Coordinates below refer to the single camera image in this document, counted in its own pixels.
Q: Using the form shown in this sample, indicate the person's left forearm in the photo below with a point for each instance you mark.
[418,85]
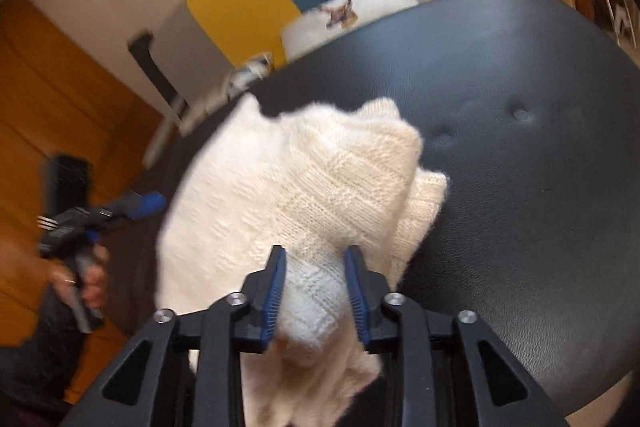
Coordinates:
[30,347]

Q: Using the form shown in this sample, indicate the person's left hand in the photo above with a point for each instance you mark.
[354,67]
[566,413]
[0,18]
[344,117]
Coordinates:
[92,282]

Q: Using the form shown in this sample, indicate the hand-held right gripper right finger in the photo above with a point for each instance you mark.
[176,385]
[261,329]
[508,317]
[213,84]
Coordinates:
[356,302]

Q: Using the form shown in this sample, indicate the blue triangle pattern pillow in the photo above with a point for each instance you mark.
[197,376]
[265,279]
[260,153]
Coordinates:
[247,72]

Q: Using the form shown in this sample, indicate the cream knit sweater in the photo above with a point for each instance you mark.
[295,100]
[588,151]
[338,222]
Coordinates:
[300,187]

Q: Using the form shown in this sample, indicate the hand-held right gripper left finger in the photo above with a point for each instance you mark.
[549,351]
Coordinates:
[276,302]

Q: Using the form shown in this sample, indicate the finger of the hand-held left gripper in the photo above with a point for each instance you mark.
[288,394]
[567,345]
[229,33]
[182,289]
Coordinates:
[145,203]

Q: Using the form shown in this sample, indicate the black leather ottoman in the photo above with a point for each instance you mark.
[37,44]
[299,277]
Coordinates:
[525,207]

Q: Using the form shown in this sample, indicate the wooden wardrobe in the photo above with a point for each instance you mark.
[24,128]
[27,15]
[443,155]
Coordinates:
[60,97]

